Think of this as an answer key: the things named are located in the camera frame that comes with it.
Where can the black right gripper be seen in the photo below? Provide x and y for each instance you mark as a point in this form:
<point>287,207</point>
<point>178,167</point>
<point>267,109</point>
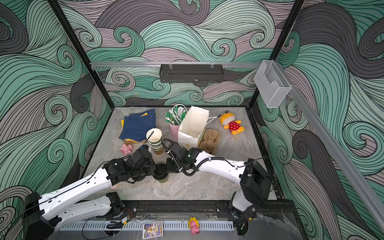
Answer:
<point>168,161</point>

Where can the green paper coffee cup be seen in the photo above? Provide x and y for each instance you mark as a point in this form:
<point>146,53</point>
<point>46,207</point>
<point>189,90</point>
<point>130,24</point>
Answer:
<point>163,179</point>

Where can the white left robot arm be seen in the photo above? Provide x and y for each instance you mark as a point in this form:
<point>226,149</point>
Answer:
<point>44,214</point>

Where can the stack of paper cups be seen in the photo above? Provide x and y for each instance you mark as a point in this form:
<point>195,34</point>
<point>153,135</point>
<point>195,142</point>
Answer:
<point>154,137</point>

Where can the green white wrapped straws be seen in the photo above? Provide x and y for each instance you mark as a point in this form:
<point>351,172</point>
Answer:
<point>176,115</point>

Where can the white paper takeout bag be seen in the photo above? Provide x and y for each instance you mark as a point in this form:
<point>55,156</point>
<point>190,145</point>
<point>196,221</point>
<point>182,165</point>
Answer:
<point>193,127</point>

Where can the colourful picture card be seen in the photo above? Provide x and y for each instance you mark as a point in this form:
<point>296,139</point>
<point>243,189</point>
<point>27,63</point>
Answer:
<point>152,230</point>

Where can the dark blue napkin stack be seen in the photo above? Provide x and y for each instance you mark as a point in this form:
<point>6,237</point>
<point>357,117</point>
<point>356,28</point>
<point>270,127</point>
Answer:
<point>138,126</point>

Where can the black coffee cup lid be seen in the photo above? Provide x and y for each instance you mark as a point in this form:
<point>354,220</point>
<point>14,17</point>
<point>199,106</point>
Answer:
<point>160,171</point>

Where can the brown pulp cup carrier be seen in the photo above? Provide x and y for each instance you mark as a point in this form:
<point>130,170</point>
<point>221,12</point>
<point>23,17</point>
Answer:
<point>210,141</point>

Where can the yellow red plush toy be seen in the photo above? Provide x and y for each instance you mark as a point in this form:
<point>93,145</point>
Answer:
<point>229,122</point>

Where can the black wall shelf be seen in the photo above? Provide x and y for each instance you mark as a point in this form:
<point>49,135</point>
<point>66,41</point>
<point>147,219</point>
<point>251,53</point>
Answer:
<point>191,73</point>

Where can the clear plastic wall holder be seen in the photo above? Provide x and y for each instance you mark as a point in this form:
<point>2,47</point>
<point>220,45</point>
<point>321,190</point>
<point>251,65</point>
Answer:
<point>273,83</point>

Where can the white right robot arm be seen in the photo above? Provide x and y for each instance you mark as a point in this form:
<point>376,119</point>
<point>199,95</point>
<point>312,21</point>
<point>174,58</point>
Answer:
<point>254,180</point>

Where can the small pink pig toy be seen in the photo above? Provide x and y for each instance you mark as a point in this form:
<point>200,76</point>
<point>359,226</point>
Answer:
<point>126,149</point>

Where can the pink figurine toy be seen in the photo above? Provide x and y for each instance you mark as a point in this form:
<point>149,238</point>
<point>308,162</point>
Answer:
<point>194,226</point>

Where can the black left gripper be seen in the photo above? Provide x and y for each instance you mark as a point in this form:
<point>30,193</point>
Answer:
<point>151,164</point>

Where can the pink cup holder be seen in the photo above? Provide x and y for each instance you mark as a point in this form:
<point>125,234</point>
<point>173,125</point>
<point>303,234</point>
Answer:
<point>174,130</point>

